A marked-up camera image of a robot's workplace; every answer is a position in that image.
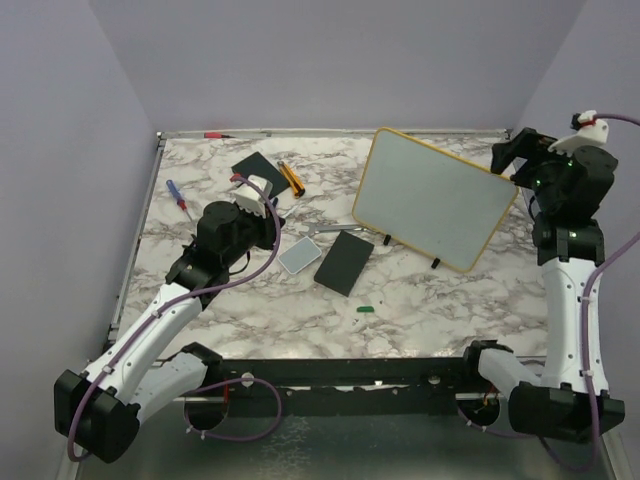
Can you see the silver open-end wrench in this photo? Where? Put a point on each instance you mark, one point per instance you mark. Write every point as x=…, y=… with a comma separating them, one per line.
x=312, y=228

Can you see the small dark grey foam block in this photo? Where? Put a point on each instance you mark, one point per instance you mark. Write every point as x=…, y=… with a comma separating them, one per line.
x=257, y=165

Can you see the red marker on rail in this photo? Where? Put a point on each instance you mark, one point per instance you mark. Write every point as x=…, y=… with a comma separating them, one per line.
x=216, y=135

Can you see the yellow black utility knife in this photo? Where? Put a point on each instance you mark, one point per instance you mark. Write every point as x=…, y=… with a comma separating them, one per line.
x=295, y=183

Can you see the white grey rectangular eraser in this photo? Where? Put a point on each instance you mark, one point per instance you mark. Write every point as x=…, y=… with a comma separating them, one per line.
x=299, y=256

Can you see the black front mounting rail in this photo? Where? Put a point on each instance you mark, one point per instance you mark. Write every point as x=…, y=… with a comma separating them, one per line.
x=336, y=387

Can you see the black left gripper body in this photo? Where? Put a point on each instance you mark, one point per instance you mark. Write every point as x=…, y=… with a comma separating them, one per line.
x=256, y=231

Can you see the large dark grey foam block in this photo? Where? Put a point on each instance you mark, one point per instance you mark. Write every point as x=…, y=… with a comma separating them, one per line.
x=344, y=263

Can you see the yellow framed whiteboard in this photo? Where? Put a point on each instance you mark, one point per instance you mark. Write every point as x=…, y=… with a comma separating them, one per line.
x=429, y=200

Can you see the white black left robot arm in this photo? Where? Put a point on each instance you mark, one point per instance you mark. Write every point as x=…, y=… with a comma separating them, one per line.
x=101, y=409

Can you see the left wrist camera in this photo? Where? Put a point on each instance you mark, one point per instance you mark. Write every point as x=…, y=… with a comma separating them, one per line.
x=248, y=194

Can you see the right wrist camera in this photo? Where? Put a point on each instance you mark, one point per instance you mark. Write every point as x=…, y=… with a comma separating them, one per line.
x=589, y=131

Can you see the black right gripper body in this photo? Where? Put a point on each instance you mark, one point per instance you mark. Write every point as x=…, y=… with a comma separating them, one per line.
x=542, y=168

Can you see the blue red screwdriver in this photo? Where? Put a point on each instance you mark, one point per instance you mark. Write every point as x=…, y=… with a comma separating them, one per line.
x=178, y=198

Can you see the blue handled pliers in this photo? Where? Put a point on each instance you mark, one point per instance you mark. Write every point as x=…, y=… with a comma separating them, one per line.
x=282, y=212

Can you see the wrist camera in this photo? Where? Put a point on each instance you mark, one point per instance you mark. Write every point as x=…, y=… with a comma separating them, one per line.
x=248, y=194
x=589, y=131

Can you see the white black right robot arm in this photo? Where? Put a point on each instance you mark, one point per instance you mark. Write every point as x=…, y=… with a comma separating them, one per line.
x=570, y=400

